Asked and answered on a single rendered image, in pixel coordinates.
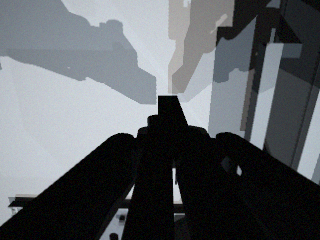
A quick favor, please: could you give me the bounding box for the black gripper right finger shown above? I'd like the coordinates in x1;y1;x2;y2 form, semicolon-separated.
168;96;320;240

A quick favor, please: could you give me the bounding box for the grey base plate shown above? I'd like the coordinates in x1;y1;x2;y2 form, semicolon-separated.
174;207;187;230

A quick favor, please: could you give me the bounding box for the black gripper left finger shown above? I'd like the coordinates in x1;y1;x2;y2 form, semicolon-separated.
0;96;175;240

